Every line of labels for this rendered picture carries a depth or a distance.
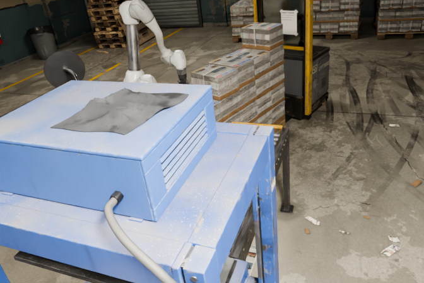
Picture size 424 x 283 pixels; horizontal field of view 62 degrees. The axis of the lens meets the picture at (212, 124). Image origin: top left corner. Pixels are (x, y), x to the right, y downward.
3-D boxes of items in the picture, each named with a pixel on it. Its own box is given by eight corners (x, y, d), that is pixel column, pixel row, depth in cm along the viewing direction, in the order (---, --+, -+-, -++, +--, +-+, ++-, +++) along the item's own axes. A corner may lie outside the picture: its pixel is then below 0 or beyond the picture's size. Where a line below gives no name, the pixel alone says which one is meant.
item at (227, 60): (207, 63, 369) (207, 62, 369) (226, 55, 387) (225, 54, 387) (235, 68, 346) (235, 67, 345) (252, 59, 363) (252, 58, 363)
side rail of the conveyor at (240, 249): (282, 140, 288) (282, 127, 283) (289, 141, 286) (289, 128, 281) (230, 273, 180) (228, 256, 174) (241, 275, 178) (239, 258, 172)
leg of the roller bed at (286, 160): (284, 206, 319) (282, 140, 288) (290, 207, 317) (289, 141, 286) (282, 210, 314) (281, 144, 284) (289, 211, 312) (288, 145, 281)
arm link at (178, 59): (189, 66, 313) (180, 64, 321) (187, 49, 305) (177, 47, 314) (180, 70, 306) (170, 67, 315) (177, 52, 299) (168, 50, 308)
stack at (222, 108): (183, 175, 379) (171, 104, 341) (247, 129, 454) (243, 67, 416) (211, 187, 355) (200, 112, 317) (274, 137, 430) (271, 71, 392)
